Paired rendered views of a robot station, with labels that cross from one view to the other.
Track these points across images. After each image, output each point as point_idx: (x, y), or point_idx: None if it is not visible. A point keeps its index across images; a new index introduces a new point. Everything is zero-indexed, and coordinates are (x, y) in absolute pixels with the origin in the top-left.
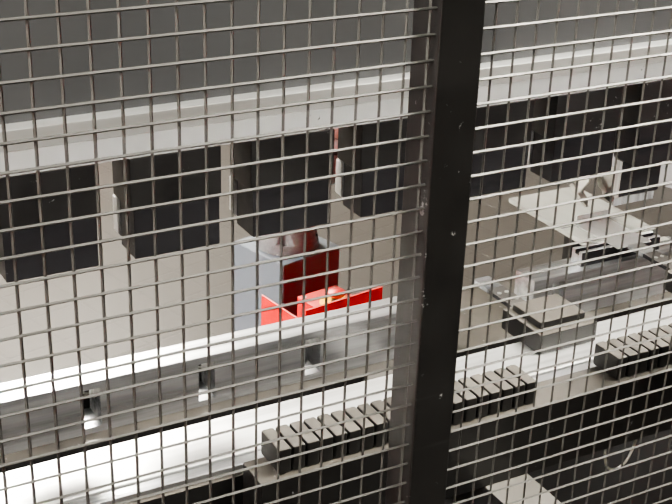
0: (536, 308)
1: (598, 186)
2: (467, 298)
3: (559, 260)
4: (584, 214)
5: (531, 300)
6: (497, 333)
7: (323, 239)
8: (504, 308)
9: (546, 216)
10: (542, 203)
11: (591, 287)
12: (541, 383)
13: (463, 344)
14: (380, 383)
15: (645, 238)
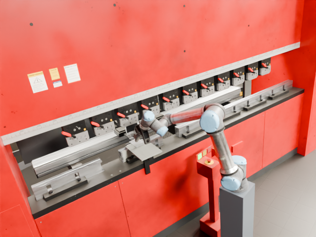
0: (159, 114)
1: (138, 140)
2: (173, 146)
3: (151, 139)
4: (143, 142)
5: (160, 115)
6: (166, 139)
7: (225, 190)
8: (164, 146)
9: (153, 145)
10: (153, 150)
11: None
12: (160, 110)
13: (173, 136)
14: (185, 108)
15: (130, 142)
